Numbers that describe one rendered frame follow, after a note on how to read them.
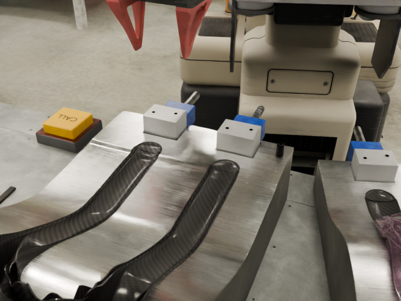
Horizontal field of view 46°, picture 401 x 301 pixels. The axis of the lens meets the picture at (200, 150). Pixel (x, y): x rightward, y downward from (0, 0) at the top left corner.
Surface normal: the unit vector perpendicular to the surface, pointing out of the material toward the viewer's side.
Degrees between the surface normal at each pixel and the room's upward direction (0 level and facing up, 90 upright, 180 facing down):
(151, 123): 90
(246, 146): 90
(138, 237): 22
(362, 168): 90
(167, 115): 0
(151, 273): 28
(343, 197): 0
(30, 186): 0
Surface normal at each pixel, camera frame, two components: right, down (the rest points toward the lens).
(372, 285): -0.02, -0.67
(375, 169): -0.09, 0.57
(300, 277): 0.00, -0.82
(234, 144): -0.38, 0.53
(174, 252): 0.13, -0.97
